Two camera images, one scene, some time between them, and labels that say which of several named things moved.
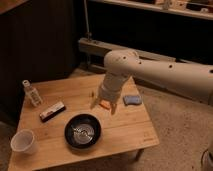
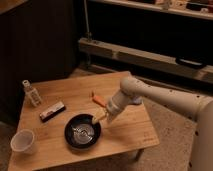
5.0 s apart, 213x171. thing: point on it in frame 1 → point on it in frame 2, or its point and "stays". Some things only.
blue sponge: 132,99 stays
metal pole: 89,35 stays
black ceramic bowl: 82,131 stays
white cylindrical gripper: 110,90 → 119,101
